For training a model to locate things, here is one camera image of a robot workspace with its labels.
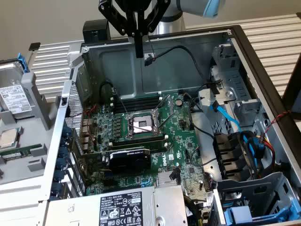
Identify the black wire with connector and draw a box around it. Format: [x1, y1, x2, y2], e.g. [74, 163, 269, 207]
[143, 45, 223, 95]

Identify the grey parts rack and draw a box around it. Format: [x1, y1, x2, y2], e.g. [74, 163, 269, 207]
[0, 70, 61, 186]

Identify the silver CPU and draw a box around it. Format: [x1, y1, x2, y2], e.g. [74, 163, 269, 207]
[0, 128, 20, 150]

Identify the red yellow power wire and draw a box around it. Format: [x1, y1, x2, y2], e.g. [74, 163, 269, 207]
[258, 133, 276, 171]

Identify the braided power cable bundle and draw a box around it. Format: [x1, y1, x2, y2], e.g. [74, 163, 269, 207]
[183, 195, 207, 226]

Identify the blue SATA wire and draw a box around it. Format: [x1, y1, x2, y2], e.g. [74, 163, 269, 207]
[208, 100, 266, 170]

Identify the silver metal drive cage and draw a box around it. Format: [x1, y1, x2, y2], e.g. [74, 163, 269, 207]
[208, 43, 271, 142]

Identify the metal socket cover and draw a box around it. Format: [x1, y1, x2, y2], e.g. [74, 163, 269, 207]
[152, 94, 175, 129]

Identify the silver heat sink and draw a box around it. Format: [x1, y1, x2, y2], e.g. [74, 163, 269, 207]
[157, 171, 182, 187]

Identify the CPU socket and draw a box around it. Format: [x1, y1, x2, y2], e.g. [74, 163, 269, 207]
[126, 110, 164, 139]

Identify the open PC case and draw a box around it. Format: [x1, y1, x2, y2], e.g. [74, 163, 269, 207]
[39, 24, 301, 226]

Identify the red black twisted wire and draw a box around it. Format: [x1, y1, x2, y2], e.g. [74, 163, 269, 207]
[70, 104, 98, 144]
[260, 110, 293, 140]

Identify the hard disk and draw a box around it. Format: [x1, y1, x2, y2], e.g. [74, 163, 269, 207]
[0, 53, 33, 116]

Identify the black RAM slot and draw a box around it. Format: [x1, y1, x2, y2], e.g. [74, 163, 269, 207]
[110, 141, 169, 153]
[110, 97, 164, 112]
[110, 91, 163, 106]
[110, 135, 169, 145]

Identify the green motherboard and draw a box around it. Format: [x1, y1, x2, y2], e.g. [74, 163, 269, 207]
[79, 92, 214, 204]

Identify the black graphics card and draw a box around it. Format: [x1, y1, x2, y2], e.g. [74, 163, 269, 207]
[79, 147, 152, 176]

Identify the black box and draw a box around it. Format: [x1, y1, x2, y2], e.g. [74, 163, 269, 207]
[82, 19, 111, 44]

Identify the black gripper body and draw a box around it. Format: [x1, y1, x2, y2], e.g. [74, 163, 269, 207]
[112, 0, 152, 12]

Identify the metal locking lever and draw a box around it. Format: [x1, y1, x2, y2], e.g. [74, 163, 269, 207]
[111, 93, 129, 118]
[157, 112, 175, 132]

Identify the green RAM stick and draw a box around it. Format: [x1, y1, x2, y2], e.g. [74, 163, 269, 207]
[0, 143, 42, 162]

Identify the dark brown panel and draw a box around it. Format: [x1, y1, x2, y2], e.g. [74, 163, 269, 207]
[281, 53, 301, 113]

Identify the grey power supply unit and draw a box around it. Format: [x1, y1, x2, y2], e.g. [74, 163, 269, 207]
[46, 185, 189, 226]

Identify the black strap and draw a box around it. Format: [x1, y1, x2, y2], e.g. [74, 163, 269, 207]
[206, 79, 223, 95]

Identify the empty blue disk carrier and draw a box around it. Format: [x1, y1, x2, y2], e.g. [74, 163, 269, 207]
[223, 197, 301, 224]

